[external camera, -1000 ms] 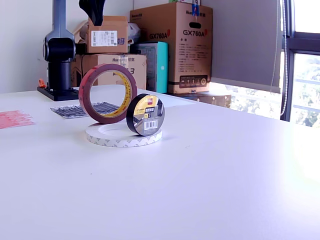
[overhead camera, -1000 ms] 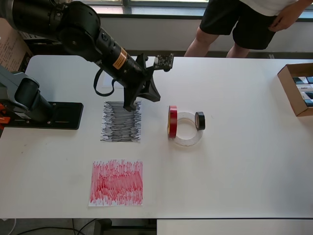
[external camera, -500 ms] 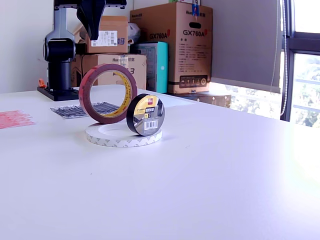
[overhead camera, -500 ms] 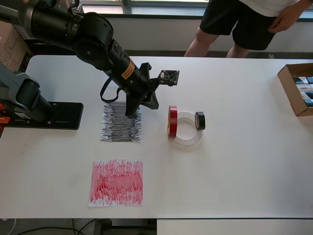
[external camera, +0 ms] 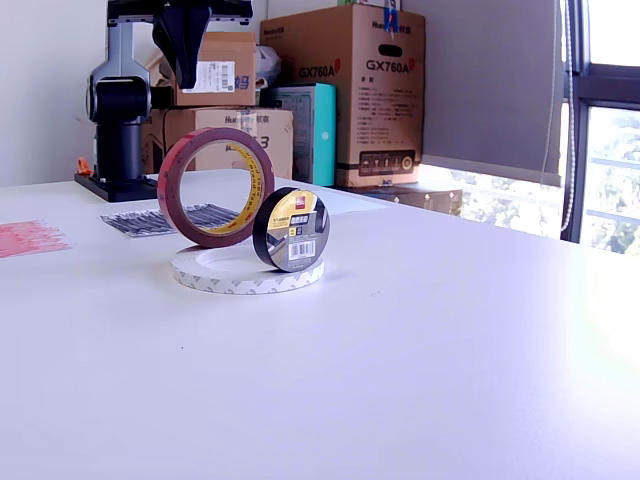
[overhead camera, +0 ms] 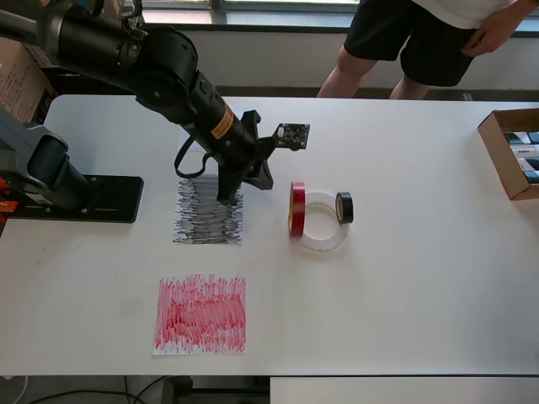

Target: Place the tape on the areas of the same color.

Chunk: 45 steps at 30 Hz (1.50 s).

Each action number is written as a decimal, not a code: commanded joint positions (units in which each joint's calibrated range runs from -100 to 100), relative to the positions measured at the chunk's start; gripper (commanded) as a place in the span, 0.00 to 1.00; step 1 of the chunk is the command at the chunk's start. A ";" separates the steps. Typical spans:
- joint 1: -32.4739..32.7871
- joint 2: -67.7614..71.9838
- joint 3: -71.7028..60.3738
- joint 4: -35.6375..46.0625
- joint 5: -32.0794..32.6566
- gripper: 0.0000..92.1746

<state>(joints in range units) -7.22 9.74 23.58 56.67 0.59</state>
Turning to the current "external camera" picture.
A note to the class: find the black scribbled paper sheet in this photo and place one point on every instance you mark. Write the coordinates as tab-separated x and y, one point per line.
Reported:
130	222

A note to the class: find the blank white paper sheet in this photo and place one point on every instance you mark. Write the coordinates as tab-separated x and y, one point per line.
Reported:
355	202

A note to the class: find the blue tape strip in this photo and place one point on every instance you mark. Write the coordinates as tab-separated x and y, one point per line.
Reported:
392	20

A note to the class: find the black electrical tape roll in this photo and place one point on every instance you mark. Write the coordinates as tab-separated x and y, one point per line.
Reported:
295	235

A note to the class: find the white plastic bag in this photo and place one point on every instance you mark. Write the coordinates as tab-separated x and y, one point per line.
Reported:
267	62

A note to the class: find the teal and dark box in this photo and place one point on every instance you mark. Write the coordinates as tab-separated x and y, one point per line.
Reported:
326	135

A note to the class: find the large white tape roll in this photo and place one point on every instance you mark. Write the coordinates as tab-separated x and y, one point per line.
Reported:
240	285

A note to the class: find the large GX760A cardboard box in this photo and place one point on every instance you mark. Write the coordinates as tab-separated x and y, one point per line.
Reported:
380	100

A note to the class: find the red double-sided tape roll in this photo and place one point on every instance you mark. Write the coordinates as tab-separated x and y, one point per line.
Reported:
165	190

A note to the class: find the orange clamp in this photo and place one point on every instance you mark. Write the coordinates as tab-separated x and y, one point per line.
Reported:
83	167

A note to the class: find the Huntkey cardboard box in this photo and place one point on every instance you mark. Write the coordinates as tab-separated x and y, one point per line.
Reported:
220	120

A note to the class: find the grey roller blind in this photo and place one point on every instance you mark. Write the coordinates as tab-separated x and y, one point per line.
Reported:
490	75

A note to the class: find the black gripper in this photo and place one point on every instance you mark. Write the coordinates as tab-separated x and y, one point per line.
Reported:
185	4

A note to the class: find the cardboard box shipping label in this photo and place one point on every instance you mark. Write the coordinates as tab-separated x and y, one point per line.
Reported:
225	97

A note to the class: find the red scribbled paper sheet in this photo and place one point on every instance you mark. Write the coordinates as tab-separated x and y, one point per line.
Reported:
30	237

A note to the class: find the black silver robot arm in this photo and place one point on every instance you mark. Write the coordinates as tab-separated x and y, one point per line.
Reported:
120	100

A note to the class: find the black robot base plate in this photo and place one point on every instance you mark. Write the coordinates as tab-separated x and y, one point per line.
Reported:
120	190

